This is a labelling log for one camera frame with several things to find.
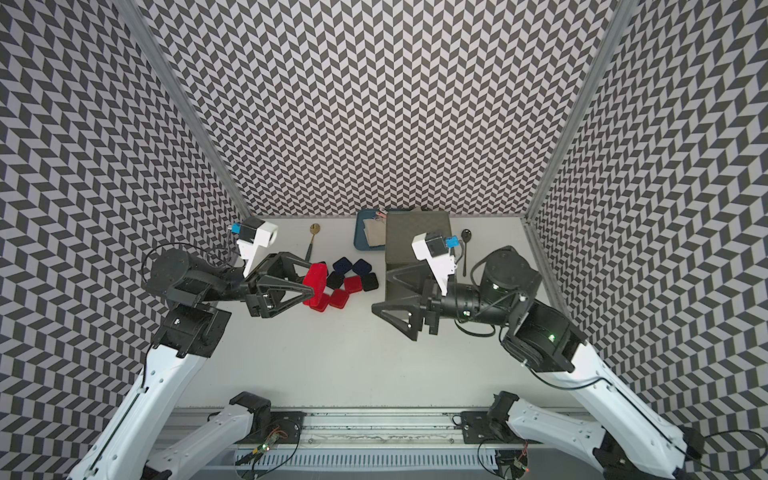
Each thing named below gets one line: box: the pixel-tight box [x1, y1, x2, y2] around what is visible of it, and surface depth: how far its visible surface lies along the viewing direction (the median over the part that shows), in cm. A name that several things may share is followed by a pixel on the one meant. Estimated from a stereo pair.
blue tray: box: [354, 209, 386, 251], surface depth 118 cm
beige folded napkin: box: [363, 218, 386, 247], surface depth 113 cm
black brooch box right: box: [362, 272, 379, 292], surface depth 101 cm
